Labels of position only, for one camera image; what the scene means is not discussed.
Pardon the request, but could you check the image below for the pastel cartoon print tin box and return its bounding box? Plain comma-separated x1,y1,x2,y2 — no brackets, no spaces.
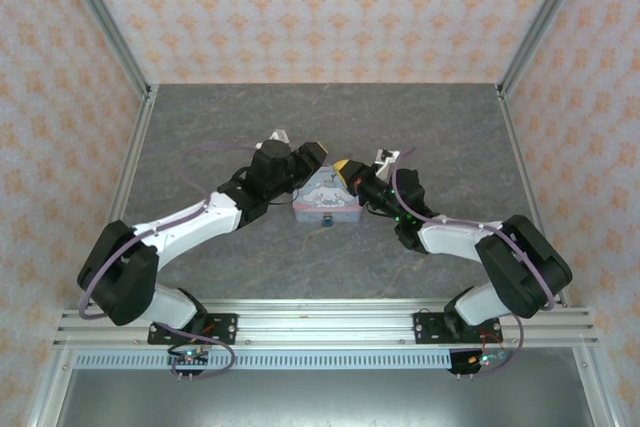
292,162,362,225

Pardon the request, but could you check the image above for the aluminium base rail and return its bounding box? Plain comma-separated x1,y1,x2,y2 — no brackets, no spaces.
52,298,600,349

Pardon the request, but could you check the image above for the white slotted cable duct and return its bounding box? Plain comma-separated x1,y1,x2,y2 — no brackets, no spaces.
73,349,454,371

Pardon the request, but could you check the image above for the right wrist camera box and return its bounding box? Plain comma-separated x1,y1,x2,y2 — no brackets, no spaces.
374,146,404,179

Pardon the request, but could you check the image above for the aluminium frame post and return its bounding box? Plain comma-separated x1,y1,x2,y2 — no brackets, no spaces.
497,0,599,98
52,0,154,98

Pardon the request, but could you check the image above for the small circuit board with lights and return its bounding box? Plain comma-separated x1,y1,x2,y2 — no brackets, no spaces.
167,346,212,366
468,350,507,369

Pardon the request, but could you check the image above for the grey metal lower panel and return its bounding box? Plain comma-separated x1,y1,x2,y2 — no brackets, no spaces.
62,369,594,427

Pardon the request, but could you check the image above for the aluminium side rail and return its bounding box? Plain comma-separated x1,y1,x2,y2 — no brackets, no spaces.
497,86,572,308
107,84,161,228

